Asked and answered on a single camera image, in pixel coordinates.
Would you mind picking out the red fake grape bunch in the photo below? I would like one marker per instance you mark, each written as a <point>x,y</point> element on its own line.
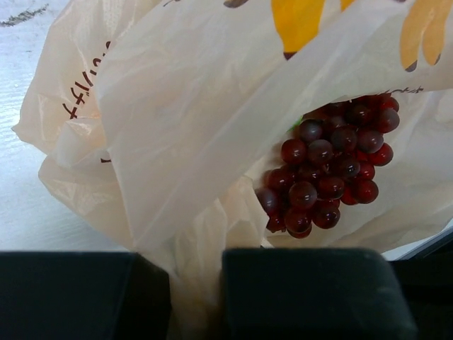
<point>330,160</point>

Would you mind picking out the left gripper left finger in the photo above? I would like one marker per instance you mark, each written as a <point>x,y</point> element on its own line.
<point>82,295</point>

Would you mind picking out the translucent banana print plastic bag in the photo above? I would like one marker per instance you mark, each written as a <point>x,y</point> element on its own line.
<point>159,118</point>

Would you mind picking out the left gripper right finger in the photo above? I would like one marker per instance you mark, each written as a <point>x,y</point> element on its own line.
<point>313,294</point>

